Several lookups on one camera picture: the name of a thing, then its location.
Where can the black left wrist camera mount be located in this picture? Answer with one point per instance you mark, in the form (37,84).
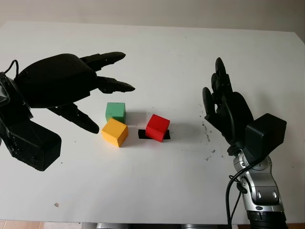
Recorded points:
(33,145)

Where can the small brown chip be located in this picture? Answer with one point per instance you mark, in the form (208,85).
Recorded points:
(56,204)

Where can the green wooden block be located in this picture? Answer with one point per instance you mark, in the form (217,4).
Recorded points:
(114,111)

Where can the yellow wooden block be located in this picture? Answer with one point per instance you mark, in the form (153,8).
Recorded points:
(113,132)

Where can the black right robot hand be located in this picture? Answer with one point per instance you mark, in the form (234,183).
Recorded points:
(236,114)

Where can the red wooden block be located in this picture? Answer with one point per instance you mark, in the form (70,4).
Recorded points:
(156,127)

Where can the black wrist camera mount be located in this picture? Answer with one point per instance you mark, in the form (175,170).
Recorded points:
(33,145)
(267,133)

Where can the black tape mark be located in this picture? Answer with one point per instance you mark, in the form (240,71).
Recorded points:
(141,134)

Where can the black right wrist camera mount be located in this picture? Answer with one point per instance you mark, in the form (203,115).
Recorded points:
(267,133)

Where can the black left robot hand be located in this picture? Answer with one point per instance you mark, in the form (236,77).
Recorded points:
(57,78)

